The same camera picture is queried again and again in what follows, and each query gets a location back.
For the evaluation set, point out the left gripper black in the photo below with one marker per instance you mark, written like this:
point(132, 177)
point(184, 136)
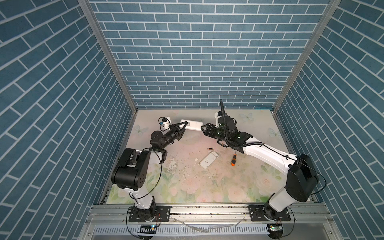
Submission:
point(178, 134)

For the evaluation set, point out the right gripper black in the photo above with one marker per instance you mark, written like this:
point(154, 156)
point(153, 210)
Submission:
point(209, 130)

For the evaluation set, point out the white remote with display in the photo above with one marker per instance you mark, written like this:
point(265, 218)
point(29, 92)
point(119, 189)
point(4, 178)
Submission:
point(192, 125)

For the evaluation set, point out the grey white remote control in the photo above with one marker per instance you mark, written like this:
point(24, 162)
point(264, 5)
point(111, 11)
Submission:
point(209, 159)

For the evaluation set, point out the orange black screwdriver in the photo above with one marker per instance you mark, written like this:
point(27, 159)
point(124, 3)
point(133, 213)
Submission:
point(234, 159)

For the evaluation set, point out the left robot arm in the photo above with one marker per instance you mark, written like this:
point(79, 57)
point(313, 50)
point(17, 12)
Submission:
point(131, 170)

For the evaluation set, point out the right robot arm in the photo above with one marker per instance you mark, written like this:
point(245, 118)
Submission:
point(301, 176)

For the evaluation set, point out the left controller board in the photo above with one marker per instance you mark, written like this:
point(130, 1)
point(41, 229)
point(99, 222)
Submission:
point(147, 232)

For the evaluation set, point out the controller board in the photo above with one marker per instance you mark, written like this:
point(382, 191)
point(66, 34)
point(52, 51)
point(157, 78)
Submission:
point(147, 232)
point(275, 231)

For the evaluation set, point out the right controller board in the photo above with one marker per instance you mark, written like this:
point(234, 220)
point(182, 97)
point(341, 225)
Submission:
point(275, 231)

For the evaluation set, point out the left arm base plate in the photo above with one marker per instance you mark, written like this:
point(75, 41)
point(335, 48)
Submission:
point(136, 215)

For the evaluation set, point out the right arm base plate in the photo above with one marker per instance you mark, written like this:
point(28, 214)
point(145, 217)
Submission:
point(260, 213)

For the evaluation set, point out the aluminium front rail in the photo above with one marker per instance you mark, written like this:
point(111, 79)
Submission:
point(302, 213)

